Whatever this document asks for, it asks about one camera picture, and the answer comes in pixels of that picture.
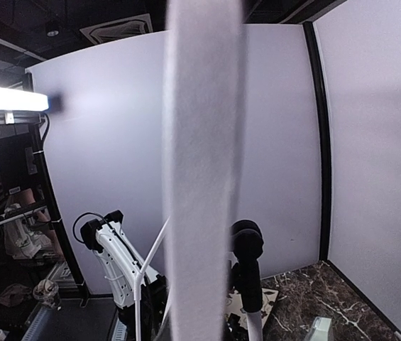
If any floral square ceramic plate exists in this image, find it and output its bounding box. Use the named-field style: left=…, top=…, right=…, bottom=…
left=225, top=288, right=279, bottom=330

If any bright light bar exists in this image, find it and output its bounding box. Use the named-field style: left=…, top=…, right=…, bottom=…
left=0, top=87, right=49, bottom=112

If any left black frame post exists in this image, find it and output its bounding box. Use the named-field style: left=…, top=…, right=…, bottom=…
left=302, top=21, right=332, bottom=261

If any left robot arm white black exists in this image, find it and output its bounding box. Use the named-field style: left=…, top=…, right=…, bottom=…
left=74, top=210, right=168, bottom=340

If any white perforated music stand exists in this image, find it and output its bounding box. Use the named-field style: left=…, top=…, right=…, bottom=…
left=156, top=1, right=248, bottom=340

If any white metronome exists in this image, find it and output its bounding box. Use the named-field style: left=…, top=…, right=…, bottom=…
left=309, top=317, right=334, bottom=341

